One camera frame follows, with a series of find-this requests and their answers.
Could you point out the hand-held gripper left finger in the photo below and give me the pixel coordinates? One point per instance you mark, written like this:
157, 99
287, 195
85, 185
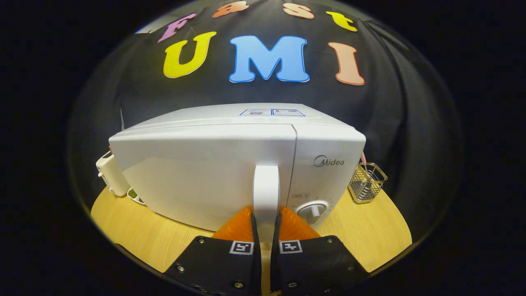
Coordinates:
224, 267

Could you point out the white divided bean dish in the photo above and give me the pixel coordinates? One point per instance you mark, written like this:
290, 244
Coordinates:
134, 195

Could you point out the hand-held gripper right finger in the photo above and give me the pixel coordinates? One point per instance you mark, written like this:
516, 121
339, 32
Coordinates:
312, 267

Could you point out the white toaster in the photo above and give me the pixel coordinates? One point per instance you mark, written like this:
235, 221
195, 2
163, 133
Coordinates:
113, 176

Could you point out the striped straw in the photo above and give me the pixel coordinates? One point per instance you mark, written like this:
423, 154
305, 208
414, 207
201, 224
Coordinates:
363, 158

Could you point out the white microwave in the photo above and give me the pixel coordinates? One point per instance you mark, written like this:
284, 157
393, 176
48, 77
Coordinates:
197, 168

